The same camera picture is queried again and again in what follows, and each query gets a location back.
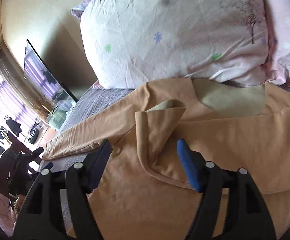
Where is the white floral pillow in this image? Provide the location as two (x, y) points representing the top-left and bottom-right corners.
(80, 0), (268, 88)

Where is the tan fleece long-sleeve shirt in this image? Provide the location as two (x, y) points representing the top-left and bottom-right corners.
(43, 79), (290, 239)

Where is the black flat television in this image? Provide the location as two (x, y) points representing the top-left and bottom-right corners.
(24, 40), (78, 103)

